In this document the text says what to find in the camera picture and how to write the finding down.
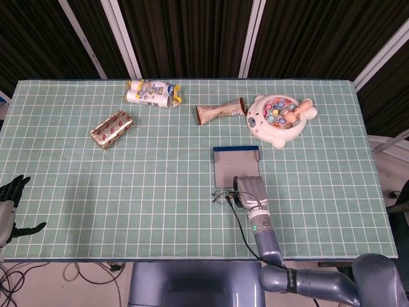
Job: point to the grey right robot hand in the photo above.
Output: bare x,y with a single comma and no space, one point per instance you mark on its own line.
252,193

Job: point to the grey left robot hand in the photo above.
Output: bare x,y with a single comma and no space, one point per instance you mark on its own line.
8,214

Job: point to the blue glasses case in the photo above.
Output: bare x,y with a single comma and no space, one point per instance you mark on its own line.
234,166

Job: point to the thin-framed eyeglasses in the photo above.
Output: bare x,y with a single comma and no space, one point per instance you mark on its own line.
219,196

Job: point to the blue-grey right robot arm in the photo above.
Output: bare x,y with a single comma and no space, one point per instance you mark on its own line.
268,246

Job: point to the brown snack wrapper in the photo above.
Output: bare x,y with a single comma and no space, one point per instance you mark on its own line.
217,112

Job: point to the peach plastic toy piece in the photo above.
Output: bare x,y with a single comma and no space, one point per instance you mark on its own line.
295,112

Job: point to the blue-grey robot torso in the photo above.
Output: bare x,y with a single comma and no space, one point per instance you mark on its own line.
195,284

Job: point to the green checked tablecloth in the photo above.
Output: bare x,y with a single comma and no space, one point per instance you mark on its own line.
128,192

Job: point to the gold foil block red logos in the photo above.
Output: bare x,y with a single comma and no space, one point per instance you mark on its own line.
112,128

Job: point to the white bag rolls pack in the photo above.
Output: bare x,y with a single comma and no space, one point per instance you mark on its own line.
150,94

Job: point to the white metal stand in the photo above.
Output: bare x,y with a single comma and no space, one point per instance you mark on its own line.
386,142

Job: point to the white metal frame post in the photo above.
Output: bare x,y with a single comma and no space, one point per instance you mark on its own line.
83,38
250,38
123,38
380,60

